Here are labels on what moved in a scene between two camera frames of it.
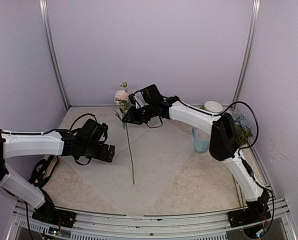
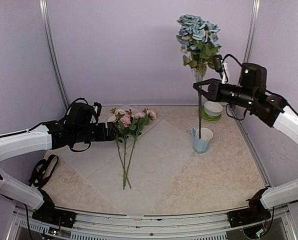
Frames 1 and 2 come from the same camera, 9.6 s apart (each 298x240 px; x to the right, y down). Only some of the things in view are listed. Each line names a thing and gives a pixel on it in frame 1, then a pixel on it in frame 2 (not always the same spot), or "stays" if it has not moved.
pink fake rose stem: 241,194 → 142,118
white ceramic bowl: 213,106 stays
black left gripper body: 90,151 → 83,134
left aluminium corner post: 45,21 stays
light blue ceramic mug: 201,141 stays
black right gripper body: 144,115 → 244,96
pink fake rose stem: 122,98 → 121,119
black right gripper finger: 132,111 → 210,81
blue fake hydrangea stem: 242,130 → 198,39
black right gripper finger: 131,120 → 206,94
